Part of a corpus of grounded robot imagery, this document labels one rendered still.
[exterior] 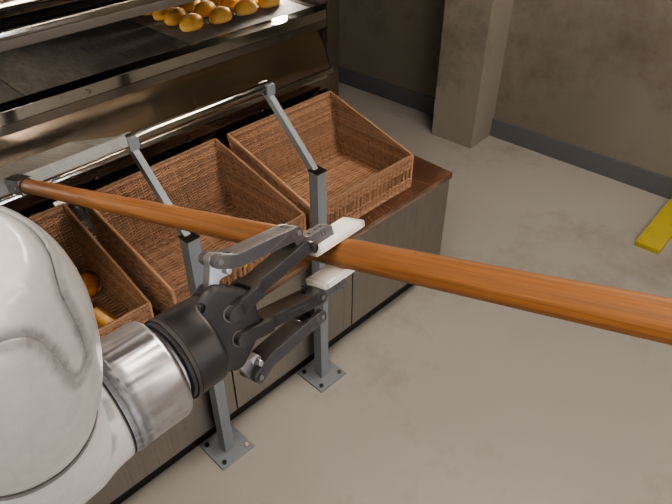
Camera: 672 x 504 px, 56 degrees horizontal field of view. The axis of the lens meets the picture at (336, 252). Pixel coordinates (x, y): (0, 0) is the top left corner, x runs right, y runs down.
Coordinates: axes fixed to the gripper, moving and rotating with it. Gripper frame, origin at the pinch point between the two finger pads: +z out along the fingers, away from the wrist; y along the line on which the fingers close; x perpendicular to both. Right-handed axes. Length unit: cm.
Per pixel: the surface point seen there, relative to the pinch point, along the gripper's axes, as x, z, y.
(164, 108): -155, 69, 5
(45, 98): -150, 32, -10
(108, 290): -149, 26, 52
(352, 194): -117, 110, 51
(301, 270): -117, 79, 66
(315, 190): -102, 82, 37
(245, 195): -149, 86, 44
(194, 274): -104, 34, 42
